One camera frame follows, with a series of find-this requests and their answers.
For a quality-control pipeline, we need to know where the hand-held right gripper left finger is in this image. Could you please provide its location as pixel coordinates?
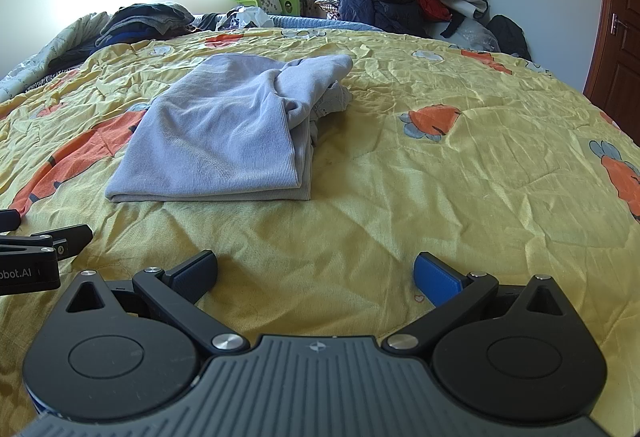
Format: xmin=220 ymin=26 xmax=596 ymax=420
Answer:
xmin=65 ymin=250 xmax=249 ymax=358

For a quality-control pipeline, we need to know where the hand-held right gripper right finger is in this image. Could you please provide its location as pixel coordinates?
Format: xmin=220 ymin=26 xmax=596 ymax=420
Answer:
xmin=382 ymin=252 xmax=576 ymax=357

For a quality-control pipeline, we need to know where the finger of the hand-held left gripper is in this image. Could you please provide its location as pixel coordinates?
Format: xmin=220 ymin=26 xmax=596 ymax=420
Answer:
xmin=0 ymin=224 xmax=94 ymax=262
xmin=0 ymin=209 xmax=23 ymax=234

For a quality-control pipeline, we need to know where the lavender long-sleeve shirt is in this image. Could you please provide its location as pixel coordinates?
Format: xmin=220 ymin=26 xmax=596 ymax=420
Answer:
xmin=105 ymin=53 xmax=355 ymax=204

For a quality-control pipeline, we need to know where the pile of dark folded clothes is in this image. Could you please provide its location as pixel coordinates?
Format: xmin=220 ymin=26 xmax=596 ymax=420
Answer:
xmin=95 ymin=3 xmax=196 ymax=48

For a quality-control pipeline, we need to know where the yellow carrot-print quilt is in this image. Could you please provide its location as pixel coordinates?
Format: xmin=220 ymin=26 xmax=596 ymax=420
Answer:
xmin=0 ymin=28 xmax=640 ymax=418

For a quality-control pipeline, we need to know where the black striped cloth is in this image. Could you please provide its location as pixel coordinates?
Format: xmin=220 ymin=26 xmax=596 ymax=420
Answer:
xmin=20 ymin=39 xmax=103 ymax=90

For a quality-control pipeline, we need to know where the white quilted blanket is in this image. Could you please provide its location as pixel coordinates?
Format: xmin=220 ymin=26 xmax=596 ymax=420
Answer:
xmin=0 ymin=12 xmax=111 ymax=100

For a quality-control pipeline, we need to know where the clear plastic bag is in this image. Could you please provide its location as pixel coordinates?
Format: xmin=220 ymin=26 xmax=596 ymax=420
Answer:
xmin=440 ymin=19 xmax=501 ymax=54

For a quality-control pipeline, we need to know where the black backpack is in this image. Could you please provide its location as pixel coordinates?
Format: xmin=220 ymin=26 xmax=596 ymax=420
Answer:
xmin=486 ymin=14 xmax=532 ymax=60

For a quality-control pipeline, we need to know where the white plastic bag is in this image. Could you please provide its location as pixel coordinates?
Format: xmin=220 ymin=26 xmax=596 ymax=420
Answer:
xmin=230 ymin=6 xmax=273 ymax=30

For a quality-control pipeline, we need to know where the navy padded jacket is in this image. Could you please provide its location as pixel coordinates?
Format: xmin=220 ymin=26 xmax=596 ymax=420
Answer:
xmin=336 ymin=0 xmax=441 ymax=38

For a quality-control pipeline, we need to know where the blue knitted blanket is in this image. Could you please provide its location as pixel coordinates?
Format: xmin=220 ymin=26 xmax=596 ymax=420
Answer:
xmin=192 ymin=13 xmax=386 ymax=34

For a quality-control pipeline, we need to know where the wooden door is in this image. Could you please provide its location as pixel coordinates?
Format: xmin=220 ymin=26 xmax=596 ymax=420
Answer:
xmin=582 ymin=0 xmax=640 ymax=132

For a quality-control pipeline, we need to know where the black white patterned cloth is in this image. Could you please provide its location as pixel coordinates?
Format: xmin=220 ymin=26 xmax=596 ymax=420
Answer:
xmin=315 ymin=0 xmax=342 ymax=22

